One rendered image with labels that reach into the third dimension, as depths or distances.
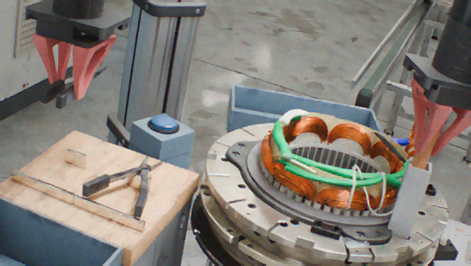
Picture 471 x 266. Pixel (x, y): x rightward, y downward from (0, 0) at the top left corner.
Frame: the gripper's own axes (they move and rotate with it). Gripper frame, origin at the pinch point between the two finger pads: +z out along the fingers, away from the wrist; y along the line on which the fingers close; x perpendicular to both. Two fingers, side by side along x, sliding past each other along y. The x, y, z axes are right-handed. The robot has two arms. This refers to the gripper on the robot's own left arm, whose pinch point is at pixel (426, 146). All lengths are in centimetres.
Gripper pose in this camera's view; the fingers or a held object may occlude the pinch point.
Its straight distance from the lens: 79.0
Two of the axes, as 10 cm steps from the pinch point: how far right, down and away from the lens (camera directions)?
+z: -2.5, 8.7, 4.3
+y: 9.5, 1.3, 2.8
